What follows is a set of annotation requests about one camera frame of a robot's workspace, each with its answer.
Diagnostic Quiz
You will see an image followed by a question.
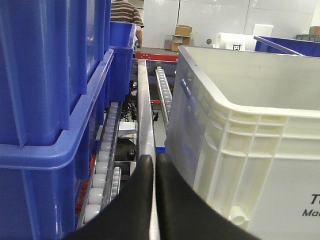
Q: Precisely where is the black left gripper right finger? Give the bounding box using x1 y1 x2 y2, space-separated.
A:
156 152 256 240

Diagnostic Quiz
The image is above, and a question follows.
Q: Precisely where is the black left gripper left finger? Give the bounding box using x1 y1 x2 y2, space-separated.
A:
65 155 154 240

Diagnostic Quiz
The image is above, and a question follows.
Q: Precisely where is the white plastic Totelife bin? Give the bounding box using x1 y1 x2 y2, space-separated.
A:
165 46 320 240

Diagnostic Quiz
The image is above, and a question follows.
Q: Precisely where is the large blue bin lower left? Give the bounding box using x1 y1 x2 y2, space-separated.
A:
0 50 114 240

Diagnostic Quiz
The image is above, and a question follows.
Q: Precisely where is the red shelf beam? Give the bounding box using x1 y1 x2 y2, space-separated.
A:
135 52 178 62

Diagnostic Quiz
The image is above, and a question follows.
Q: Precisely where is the blue bin far left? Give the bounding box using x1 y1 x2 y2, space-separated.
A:
109 21 136 102

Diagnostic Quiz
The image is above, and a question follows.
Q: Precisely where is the blue bin stacked upper left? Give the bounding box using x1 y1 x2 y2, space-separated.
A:
0 0 111 147

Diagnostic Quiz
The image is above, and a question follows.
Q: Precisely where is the blue bin far right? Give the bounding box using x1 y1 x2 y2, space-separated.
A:
253 36 320 57

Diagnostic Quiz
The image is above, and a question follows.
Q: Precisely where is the white roller track left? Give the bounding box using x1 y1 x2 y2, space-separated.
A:
75 102 122 230

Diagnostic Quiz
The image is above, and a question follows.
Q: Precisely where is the white roller track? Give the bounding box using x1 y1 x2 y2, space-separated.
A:
75 102 122 230
155 66 172 132

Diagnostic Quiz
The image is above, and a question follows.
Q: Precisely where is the white roller track centre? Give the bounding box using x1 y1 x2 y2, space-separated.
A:
155 66 172 132

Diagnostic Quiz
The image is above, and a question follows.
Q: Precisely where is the open cardboard box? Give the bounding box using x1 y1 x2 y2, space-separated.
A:
167 24 197 52

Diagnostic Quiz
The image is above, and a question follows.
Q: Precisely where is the white foam block with marker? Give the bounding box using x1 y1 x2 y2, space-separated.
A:
214 32 257 51

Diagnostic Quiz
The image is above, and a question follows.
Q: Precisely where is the person in striped shirt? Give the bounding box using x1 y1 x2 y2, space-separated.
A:
110 0 145 48

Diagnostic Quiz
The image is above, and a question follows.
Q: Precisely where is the metal shelf divider rail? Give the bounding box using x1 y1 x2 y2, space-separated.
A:
137 59 161 240

